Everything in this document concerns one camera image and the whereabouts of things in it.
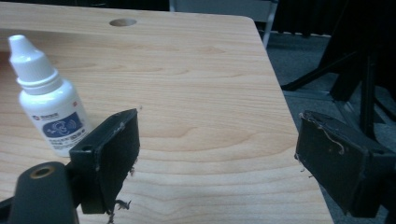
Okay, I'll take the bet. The white dropper bottle blue label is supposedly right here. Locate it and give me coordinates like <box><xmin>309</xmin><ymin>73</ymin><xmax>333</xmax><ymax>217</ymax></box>
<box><xmin>7</xmin><ymin>34</ymin><xmax>93</xmax><ymax>158</ymax></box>

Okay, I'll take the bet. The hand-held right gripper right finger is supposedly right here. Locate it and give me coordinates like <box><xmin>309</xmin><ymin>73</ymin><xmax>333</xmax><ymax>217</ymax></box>
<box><xmin>294</xmin><ymin>109</ymin><xmax>396</xmax><ymax>218</ymax></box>

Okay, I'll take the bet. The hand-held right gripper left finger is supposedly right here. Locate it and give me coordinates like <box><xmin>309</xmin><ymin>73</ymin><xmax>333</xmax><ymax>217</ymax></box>
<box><xmin>68</xmin><ymin>107</ymin><xmax>141</xmax><ymax>216</ymax></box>

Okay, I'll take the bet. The dark curtain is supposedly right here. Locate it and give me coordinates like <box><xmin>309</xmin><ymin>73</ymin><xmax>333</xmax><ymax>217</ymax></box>
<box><xmin>274</xmin><ymin>0</ymin><xmax>349</xmax><ymax>36</ymax></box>

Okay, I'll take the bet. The black metal stand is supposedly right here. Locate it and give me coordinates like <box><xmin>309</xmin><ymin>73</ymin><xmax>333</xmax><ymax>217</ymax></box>
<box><xmin>280</xmin><ymin>0</ymin><xmax>396</xmax><ymax>139</ymax></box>

